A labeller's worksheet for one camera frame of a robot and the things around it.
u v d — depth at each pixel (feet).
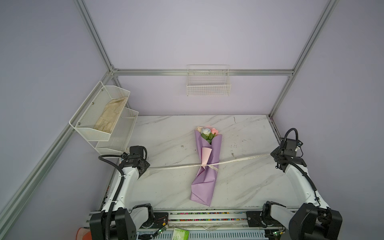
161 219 2.43
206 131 3.30
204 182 2.69
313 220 1.29
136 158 2.02
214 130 3.39
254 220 2.39
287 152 2.07
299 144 2.29
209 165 2.76
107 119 2.53
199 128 3.41
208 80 3.11
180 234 2.22
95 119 2.50
